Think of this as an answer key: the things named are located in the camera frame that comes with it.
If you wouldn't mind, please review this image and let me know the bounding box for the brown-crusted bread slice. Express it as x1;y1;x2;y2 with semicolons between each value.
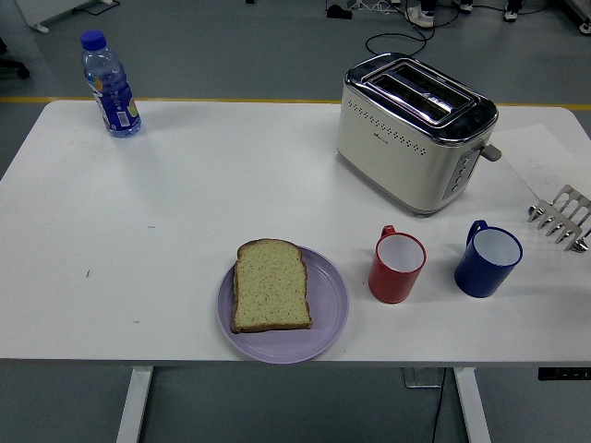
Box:
230;238;315;335

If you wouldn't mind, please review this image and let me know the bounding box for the cream and chrome toaster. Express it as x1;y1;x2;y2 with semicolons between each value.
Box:
335;52;503;218

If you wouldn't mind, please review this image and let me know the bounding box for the purple round plate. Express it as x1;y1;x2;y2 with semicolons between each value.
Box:
216;245;351;365

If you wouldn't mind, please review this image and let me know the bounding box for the red enamel mug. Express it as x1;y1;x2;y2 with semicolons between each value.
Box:
368;224;428;305

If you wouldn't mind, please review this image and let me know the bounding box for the blue enamel mug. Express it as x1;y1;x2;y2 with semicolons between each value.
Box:
453;219;525;299

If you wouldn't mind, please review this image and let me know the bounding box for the black floor power box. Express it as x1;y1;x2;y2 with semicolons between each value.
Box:
325;1;354;20

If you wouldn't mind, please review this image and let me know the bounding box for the blue-capped water bottle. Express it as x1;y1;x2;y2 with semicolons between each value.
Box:
80;30;143;139

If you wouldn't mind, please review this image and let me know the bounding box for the white table leg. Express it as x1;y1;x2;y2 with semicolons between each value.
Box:
115;366;154;443
452;367;493;443

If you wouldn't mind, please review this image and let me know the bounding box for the white paper sheet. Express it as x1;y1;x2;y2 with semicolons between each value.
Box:
493;123;591;198

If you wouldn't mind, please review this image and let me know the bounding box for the silver metal toast rack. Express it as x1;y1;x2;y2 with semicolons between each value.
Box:
527;184;591;255

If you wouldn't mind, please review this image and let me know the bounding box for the black table control panel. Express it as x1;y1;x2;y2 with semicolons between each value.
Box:
537;367;591;381

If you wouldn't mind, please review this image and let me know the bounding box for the white furniture base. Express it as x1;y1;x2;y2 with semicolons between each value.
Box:
16;0;122;34

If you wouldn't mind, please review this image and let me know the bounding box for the black office chair base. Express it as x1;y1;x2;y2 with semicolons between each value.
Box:
0;36;31;79

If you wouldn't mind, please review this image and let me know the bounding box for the black floor cable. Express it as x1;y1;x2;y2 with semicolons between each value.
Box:
366;0;562;57

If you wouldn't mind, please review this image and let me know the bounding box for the clear bracket under table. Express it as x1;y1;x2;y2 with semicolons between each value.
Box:
401;367;447;389

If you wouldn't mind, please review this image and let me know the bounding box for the white floor cable bundle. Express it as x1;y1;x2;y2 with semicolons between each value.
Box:
348;0;404;14

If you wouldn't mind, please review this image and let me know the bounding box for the black cable under table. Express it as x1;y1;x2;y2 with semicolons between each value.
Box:
430;368;447;443

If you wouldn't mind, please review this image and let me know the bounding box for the grey furniture frame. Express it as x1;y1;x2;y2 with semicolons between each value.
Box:
565;0;591;34

